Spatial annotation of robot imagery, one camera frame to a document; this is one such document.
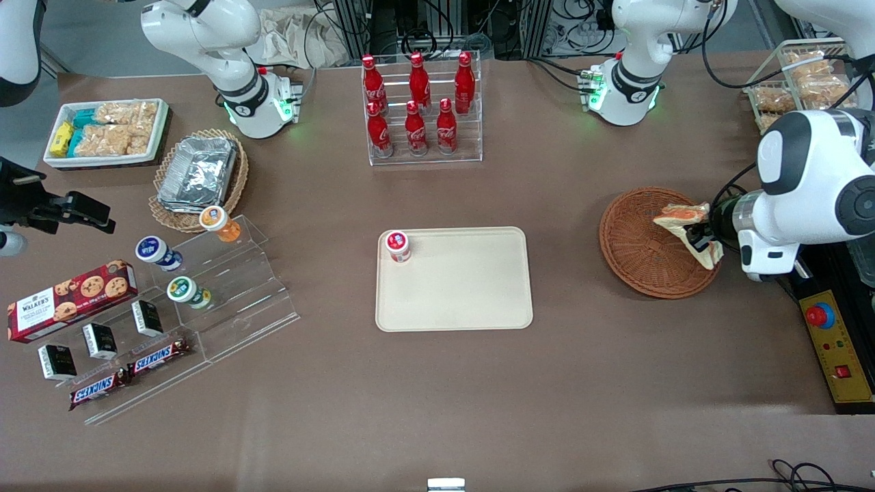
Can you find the clear acrylic stepped stand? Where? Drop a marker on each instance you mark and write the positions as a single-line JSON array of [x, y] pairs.
[[239, 301]]

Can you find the right wrist camera housing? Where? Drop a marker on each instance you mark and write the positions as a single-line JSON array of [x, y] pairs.
[[10, 244]]

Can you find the brown wicker basket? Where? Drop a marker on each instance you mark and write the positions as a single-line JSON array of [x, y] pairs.
[[636, 253]]

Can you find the beige plastic tray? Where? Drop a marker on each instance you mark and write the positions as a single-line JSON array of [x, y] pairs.
[[465, 287]]

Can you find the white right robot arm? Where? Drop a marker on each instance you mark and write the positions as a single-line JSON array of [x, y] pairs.
[[232, 68]]

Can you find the yellow control panel box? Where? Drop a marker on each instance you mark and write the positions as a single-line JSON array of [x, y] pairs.
[[837, 348]]

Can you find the white plastic bin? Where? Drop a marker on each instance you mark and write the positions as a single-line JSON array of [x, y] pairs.
[[102, 162]]

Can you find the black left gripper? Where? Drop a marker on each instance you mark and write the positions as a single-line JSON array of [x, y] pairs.
[[718, 214]]

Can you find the blue gum bottle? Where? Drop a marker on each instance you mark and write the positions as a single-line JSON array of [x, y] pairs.
[[152, 249]]

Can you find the green gum bottle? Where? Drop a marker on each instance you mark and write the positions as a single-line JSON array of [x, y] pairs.
[[181, 290]]

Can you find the rice cracker packet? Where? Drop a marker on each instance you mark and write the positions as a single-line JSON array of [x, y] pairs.
[[772, 100], [810, 65], [126, 113], [767, 121], [116, 140], [824, 90]]

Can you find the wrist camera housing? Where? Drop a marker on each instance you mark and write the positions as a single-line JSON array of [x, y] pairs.
[[765, 253], [10, 244]]

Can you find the aluminium frame rack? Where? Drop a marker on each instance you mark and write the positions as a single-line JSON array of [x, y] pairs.
[[383, 27]]

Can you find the triangle sandwich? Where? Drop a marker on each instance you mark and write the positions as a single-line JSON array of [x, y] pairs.
[[673, 215]]

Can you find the small white bracket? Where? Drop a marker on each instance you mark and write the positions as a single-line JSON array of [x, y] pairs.
[[446, 485]]

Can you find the yellow snack packet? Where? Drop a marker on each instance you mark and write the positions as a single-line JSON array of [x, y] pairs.
[[63, 138]]

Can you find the red Walkers cookie box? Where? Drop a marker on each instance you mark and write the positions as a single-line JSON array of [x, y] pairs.
[[68, 301]]

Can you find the red gum bottle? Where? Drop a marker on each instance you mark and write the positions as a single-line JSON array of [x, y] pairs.
[[398, 244]]

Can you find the orange gum bottle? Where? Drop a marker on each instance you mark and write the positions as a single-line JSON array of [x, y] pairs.
[[215, 219]]

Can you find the black equipment base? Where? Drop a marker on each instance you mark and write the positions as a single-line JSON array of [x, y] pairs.
[[854, 273]]

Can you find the teal snack packet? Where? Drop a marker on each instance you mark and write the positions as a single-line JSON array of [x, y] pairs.
[[76, 142], [85, 118]]

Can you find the red cola bottle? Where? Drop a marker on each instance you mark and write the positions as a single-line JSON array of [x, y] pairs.
[[372, 82], [415, 133], [446, 130], [419, 82], [465, 85], [379, 133]]

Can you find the left wrist camera housing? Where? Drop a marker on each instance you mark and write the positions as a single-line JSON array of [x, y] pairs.
[[765, 253]]

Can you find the beige cloth bag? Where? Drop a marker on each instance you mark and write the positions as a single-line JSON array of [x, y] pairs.
[[294, 37]]

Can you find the small black box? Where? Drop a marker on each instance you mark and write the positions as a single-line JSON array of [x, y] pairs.
[[100, 340], [147, 318], [57, 362]]

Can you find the Snickers bar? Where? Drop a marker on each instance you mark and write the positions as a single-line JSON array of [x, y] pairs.
[[99, 389], [158, 357]]

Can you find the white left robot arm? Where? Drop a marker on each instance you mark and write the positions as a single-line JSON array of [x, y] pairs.
[[813, 178]]

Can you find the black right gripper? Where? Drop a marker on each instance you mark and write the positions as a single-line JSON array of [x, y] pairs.
[[15, 198]]

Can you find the light wicker basket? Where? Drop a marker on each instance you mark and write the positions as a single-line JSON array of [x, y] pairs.
[[167, 219]]

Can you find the aluminium foil containers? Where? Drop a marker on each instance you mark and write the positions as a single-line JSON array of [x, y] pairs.
[[198, 174]]

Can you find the clear acrylic bottle rack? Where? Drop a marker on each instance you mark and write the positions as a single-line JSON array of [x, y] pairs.
[[472, 143]]

